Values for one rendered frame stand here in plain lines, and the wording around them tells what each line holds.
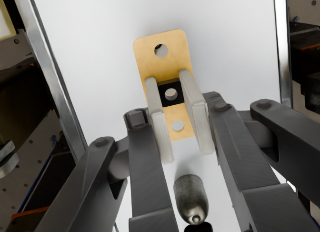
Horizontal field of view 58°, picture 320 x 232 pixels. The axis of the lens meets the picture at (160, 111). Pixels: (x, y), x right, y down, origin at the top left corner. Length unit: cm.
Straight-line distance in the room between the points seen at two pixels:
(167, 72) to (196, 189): 13
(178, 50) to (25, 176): 56
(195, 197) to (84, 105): 13
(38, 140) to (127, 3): 46
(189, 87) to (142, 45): 6
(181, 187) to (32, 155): 44
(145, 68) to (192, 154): 12
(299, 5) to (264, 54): 35
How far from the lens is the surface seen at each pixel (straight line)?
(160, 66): 21
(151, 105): 15
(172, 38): 21
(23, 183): 73
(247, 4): 27
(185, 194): 29
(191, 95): 15
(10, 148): 25
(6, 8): 27
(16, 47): 61
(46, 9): 27
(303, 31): 49
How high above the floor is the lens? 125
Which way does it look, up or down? 68 degrees down
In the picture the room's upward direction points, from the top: 171 degrees clockwise
